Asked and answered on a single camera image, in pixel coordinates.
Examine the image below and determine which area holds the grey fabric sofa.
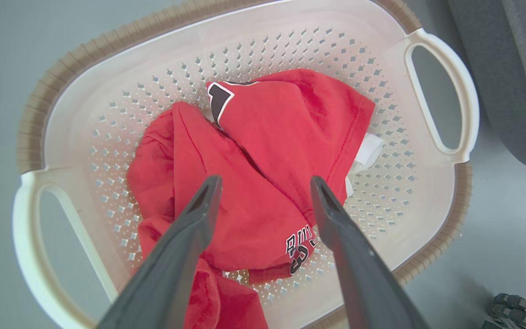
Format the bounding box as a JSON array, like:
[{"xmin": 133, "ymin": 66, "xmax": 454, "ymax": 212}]
[{"xmin": 448, "ymin": 0, "xmax": 526, "ymax": 180}]

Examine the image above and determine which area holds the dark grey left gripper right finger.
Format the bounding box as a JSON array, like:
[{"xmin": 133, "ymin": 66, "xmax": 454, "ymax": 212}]
[{"xmin": 310, "ymin": 176, "xmax": 430, "ymax": 329}]

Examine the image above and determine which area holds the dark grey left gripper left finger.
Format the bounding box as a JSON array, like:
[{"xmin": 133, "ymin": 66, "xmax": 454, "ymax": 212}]
[{"xmin": 98, "ymin": 175, "xmax": 223, "ymax": 329}]

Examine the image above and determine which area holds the red printed jersey shirt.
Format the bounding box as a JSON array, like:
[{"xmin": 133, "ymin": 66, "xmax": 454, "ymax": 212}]
[{"xmin": 127, "ymin": 69, "xmax": 376, "ymax": 329}]

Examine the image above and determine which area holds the cream perforated laundry basket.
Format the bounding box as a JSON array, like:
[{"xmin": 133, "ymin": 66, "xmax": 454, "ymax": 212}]
[{"xmin": 12, "ymin": 0, "xmax": 480, "ymax": 329}]

